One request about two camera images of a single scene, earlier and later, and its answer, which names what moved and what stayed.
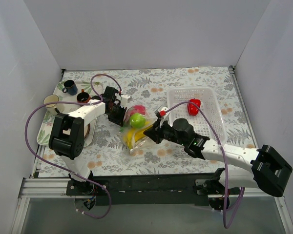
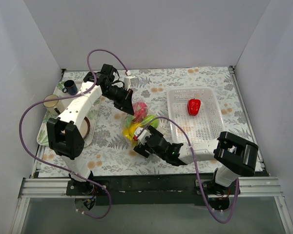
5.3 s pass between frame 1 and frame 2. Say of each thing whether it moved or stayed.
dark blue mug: stayed
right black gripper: moved
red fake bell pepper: stayed
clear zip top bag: moved
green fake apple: moved
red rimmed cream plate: stayed
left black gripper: moved
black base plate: stayed
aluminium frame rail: stayed
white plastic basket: stayed
